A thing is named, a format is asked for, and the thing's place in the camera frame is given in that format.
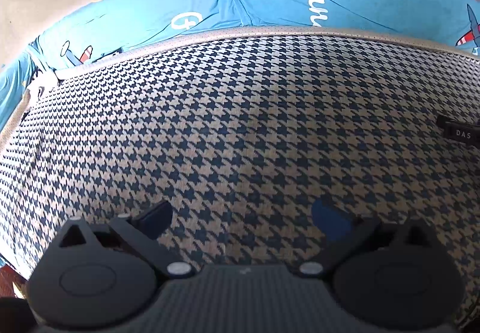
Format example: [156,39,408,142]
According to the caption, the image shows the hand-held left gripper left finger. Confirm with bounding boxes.
[49,200,196,279]

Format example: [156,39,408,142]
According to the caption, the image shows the houndstooth sofa seat cover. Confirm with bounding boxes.
[0,26,480,333]

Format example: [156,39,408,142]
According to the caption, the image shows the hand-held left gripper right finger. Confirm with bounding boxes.
[298,199,437,279]

